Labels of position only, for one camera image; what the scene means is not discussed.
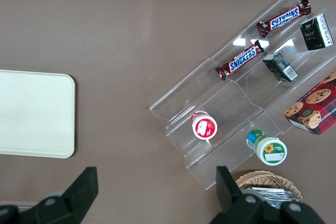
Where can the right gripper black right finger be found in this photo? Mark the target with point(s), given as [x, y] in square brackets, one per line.
[233, 203]

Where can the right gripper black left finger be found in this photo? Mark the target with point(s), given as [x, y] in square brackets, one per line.
[76, 197]

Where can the light wicker basket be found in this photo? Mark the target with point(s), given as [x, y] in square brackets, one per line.
[260, 179]

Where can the cream plastic tray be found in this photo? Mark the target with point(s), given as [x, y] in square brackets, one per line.
[34, 113]

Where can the green lid white cup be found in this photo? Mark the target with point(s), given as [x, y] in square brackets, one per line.
[270, 151]

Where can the red lid white cup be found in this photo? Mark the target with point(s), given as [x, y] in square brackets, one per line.
[204, 128]

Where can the clear acrylic stepped display stand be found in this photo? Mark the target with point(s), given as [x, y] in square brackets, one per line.
[236, 108]

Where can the red tartan cookie box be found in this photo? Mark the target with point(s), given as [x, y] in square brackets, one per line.
[315, 106]

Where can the small black drink carton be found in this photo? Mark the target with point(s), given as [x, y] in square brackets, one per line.
[279, 68]
[313, 33]

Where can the Snickers chocolate bar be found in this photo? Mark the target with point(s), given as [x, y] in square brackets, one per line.
[242, 60]
[284, 18]

